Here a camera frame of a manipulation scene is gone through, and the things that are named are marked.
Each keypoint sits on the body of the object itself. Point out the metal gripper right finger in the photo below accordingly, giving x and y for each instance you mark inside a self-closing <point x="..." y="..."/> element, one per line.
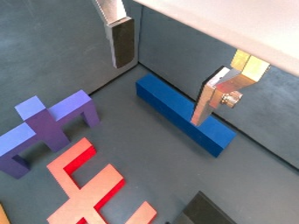
<point x="220" y="88"/>

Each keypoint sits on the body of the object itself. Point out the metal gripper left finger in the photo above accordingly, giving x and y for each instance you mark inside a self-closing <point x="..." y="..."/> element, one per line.
<point x="120" y="30"/>

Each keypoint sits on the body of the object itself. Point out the blue rectangular block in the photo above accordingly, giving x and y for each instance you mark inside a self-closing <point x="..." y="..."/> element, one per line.
<point x="212" y="135"/>

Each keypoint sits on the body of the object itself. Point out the yellow puzzle board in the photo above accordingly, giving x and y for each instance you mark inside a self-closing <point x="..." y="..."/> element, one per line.
<point x="2" y="216"/>

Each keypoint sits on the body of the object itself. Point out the purple puzzle block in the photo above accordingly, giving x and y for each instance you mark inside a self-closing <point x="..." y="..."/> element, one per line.
<point x="41" y="126"/>

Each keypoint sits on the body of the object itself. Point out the red puzzle block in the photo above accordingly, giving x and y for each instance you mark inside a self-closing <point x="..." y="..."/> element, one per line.
<point x="80" y="209"/>

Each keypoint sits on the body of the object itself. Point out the black angle bracket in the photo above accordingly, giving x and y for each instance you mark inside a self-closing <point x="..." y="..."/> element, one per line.
<point x="201" y="211"/>

